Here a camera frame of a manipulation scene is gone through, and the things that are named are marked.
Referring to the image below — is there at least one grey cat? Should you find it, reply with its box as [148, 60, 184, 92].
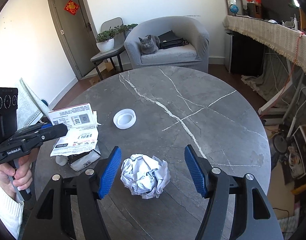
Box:
[139, 35, 160, 55]

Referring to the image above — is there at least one flat cardboard box on floor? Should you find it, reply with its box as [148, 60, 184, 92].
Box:
[89, 62, 116, 86]

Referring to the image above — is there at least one small blue globe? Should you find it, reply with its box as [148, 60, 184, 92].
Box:
[229, 4, 239, 16]

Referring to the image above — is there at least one person's left hand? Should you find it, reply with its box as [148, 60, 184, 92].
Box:
[0, 147, 39, 200]

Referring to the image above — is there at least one round dark marble table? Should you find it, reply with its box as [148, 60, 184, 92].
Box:
[33, 65, 272, 240]

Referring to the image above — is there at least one person's left forearm white sleeve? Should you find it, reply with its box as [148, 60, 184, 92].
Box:
[0, 186, 24, 239]

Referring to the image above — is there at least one black bag on armchair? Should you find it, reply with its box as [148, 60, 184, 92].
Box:
[159, 30, 189, 49]

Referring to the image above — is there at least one white printed packaging carton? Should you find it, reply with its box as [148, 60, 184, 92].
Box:
[49, 103, 101, 172]

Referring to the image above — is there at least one red fu door decoration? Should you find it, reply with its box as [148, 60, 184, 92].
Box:
[64, 0, 80, 15]

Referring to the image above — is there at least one grey dining chair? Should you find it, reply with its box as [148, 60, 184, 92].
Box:
[90, 17, 126, 81]

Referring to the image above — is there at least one paper ball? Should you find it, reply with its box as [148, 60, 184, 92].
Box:
[120, 154, 171, 199]

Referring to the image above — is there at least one picture frame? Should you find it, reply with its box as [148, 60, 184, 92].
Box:
[225, 0, 244, 16]

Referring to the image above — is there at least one black monitor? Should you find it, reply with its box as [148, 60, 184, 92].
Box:
[261, 0, 299, 23]

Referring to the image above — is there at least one white plastic lid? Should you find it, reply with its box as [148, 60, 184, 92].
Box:
[113, 108, 137, 129]

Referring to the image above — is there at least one potted green plant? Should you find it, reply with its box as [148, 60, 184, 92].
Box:
[96, 23, 138, 53]

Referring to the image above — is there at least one grey door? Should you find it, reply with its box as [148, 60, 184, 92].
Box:
[48, 0, 99, 80]

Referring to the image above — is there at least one beige fringed cloth sideboard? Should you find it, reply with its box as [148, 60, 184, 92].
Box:
[223, 15, 306, 74]

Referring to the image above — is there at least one grey armchair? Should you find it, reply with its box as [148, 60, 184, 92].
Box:
[124, 16, 209, 73]

